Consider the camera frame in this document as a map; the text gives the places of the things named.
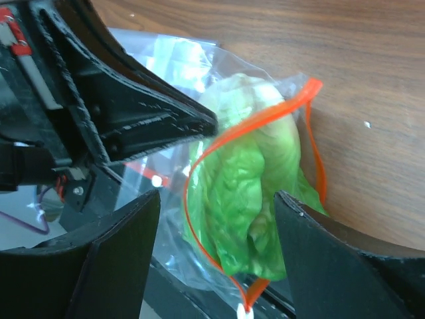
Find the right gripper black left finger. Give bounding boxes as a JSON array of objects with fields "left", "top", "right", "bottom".
[{"left": 1, "top": 191, "right": 160, "bottom": 318}]

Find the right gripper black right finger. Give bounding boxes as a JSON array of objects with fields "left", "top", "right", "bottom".
[{"left": 274, "top": 191, "right": 424, "bottom": 318}]

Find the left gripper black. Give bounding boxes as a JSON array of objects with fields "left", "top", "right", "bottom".
[{"left": 1, "top": 1, "right": 218, "bottom": 211}]

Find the toy napa cabbage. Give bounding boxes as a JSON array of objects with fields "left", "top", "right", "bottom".
[{"left": 182, "top": 72, "right": 329, "bottom": 282}]

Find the zip bag red zipper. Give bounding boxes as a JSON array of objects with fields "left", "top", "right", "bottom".
[{"left": 112, "top": 29, "right": 327, "bottom": 318}]

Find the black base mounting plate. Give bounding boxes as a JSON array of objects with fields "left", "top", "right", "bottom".
[{"left": 52, "top": 165, "right": 296, "bottom": 319}]

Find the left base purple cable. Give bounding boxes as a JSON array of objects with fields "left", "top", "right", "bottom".
[{"left": 0, "top": 185, "right": 56, "bottom": 237}]

